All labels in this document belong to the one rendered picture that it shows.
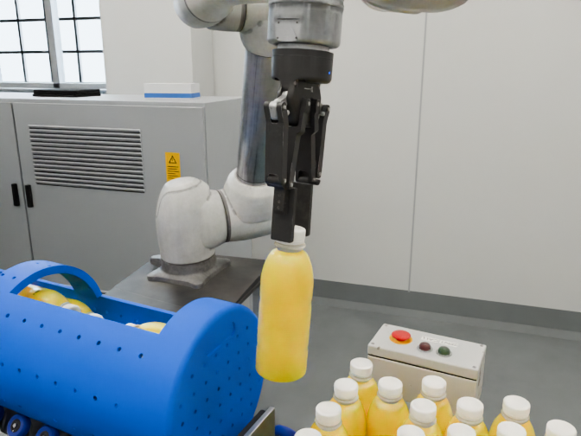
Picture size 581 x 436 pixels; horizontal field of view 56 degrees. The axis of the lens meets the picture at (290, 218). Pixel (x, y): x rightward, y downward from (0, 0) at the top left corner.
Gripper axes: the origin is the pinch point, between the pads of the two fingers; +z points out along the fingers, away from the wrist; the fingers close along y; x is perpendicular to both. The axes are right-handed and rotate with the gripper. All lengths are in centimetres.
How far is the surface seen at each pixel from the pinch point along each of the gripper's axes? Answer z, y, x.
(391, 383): 29.8, -19.1, 10.1
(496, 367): 122, -240, 6
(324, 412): 31.0, -7.0, 4.0
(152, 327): 27.6, -8.7, -31.8
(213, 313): 18.8, -3.6, -14.5
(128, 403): 30.4, 8.5, -20.4
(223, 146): 9, -155, -123
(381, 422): 35.4, -16.5, 10.0
